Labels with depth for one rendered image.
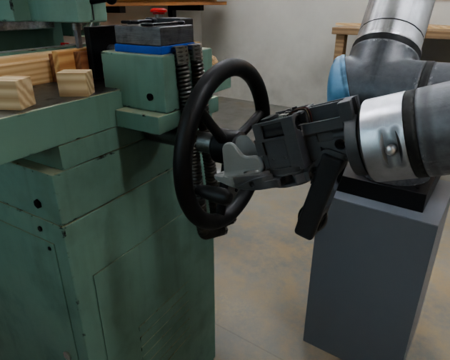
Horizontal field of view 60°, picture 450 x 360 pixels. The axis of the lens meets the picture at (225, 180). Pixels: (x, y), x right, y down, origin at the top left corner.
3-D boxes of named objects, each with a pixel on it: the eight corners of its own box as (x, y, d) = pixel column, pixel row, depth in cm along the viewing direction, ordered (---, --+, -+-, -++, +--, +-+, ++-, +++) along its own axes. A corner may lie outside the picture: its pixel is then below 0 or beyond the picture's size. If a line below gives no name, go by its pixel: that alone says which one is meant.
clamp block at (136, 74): (164, 115, 63) (161, 56, 59) (104, 104, 69) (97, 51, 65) (214, 97, 74) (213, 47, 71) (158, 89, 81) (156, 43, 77)
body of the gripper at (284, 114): (272, 112, 52) (365, 90, 45) (288, 173, 54) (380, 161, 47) (244, 126, 46) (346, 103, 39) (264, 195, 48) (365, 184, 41)
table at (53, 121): (42, 183, 46) (31, 134, 44) (-84, 140, 61) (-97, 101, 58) (266, 91, 93) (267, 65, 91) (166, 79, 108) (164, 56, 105)
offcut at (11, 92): (-7, 110, 54) (-14, 80, 52) (10, 103, 57) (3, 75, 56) (21, 111, 54) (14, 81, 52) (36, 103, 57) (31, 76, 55)
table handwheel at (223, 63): (272, 31, 66) (281, 168, 84) (177, 27, 75) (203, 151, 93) (171, 116, 48) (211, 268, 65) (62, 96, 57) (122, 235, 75)
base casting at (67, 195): (60, 228, 62) (49, 176, 58) (-108, 159, 89) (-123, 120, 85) (213, 146, 97) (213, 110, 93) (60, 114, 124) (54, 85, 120)
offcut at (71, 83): (59, 96, 61) (55, 73, 60) (67, 92, 64) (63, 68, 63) (88, 96, 61) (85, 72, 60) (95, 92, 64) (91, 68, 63)
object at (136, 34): (161, 55, 61) (158, 16, 58) (110, 51, 66) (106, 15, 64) (208, 47, 71) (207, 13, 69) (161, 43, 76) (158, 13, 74)
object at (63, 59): (62, 84, 70) (57, 51, 68) (56, 83, 71) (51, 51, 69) (148, 67, 88) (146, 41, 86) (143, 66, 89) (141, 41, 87)
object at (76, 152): (63, 171, 60) (58, 146, 58) (-16, 146, 70) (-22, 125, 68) (208, 113, 91) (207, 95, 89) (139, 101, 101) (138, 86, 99)
